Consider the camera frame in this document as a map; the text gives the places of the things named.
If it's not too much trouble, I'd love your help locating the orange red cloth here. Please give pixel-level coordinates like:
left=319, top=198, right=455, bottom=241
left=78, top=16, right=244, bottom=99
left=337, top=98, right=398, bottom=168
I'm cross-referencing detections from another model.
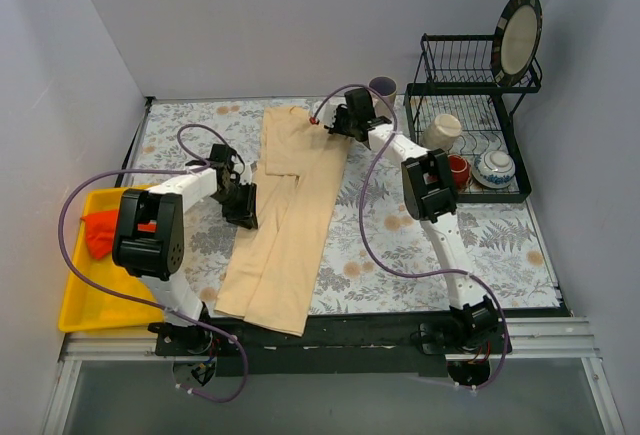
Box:
left=81, top=210, right=119, bottom=260

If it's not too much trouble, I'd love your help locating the purple cable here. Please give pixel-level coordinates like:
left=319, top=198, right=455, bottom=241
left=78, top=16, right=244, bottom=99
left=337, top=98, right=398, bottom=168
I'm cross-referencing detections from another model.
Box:
left=57, top=124, right=250, bottom=404
left=308, top=84, right=512, bottom=390

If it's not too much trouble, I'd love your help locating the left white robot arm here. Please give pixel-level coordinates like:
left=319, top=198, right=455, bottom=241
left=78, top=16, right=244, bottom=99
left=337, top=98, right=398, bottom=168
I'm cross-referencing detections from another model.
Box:
left=112, top=144, right=258, bottom=355

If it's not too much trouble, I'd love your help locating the pink ceramic mug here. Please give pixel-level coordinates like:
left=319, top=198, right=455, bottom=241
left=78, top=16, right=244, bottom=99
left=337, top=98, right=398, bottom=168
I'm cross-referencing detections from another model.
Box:
left=369, top=76, right=397, bottom=117

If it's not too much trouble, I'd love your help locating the black wire dish rack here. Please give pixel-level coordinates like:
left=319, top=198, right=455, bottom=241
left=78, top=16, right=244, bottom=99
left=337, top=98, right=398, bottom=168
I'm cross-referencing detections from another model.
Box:
left=403, top=34, right=542, bottom=204

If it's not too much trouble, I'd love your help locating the yellow plastic tray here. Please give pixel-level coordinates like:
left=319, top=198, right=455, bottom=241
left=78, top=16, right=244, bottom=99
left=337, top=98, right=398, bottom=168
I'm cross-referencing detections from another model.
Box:
left=58, top=216, right=163, bottom=333

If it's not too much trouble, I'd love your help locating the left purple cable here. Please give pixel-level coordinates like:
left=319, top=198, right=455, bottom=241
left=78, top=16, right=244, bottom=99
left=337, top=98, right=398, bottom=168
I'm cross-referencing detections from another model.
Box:
left=57, top=124, right=250, bottom=404

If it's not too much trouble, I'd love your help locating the red bowl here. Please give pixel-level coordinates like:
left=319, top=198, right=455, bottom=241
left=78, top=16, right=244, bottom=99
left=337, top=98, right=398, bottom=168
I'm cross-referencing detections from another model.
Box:
left=448, top=154, right=471, bottom=191

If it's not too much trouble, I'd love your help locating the beige t shirt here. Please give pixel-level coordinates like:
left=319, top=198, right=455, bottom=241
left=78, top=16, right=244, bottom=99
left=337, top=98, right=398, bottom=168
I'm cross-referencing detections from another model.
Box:
left=215, top=107, right=350, bottom=336

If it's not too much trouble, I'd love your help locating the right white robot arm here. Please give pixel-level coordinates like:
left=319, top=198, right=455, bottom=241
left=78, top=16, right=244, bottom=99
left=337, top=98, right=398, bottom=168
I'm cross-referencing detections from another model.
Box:
left=310, top=84, right=507, bottom=353

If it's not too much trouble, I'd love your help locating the black rimmed beige plate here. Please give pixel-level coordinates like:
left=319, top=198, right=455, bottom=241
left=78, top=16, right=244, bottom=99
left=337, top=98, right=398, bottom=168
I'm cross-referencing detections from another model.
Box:
left=490, top=0, right=543, bottom=87

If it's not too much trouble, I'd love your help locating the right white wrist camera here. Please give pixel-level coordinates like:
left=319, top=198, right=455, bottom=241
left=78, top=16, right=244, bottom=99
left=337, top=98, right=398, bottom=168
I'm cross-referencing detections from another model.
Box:
left=309, top=102, right=338, bottom=129

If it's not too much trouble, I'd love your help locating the cream ceramic cup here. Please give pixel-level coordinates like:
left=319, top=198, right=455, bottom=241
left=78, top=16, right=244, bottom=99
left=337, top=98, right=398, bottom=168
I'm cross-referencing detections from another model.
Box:
left=421, top=113, right=462, bottom=152

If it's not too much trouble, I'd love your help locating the aluminium frame rail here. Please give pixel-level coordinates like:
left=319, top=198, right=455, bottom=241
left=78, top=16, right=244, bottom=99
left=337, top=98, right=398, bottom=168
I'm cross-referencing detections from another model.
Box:
left=52, top=309, right=624, bottom=434

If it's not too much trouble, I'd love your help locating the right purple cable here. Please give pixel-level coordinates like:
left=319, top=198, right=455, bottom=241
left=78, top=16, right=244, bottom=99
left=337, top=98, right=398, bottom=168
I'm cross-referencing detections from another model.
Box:
left=308, top=84, right=512, bottom=390

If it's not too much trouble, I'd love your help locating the white blue patterned bowl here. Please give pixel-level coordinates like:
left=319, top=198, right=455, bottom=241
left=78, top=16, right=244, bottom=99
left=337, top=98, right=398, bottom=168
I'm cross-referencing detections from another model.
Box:
left=471, top=150, right=516, bottom=189

